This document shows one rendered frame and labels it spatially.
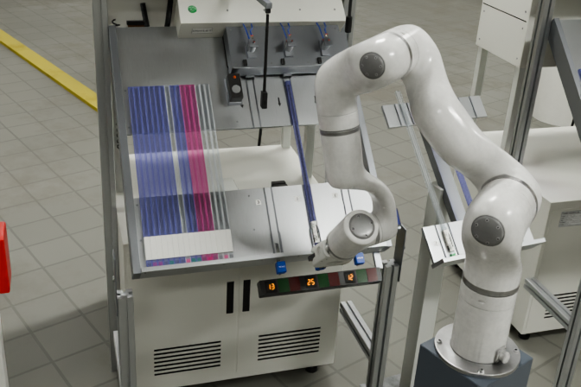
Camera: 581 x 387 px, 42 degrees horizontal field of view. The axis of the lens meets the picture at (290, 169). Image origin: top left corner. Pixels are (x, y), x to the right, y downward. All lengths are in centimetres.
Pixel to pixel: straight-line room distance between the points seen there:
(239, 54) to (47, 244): 168
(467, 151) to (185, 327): 122
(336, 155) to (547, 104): 382
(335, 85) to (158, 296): 103
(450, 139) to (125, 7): 116
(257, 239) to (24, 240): 176
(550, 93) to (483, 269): 381
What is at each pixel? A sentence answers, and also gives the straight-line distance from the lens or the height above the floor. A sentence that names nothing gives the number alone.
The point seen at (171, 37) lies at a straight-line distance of 220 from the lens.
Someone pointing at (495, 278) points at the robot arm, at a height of 93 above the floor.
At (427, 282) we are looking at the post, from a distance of 236.
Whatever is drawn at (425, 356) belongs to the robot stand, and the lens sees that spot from 178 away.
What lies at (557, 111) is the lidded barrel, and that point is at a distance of 538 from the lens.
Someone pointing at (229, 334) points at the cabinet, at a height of 25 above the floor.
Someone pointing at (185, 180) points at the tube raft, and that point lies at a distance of 200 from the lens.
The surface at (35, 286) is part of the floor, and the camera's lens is 324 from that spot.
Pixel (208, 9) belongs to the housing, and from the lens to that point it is 217.
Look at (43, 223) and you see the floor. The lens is 369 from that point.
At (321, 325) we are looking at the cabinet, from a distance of 257.
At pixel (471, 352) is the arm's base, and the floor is 73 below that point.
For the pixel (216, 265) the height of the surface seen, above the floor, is 72.
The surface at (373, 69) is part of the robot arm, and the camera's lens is 148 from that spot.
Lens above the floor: 175
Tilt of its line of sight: 25 degrees down
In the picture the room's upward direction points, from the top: 4 degrees clockwise
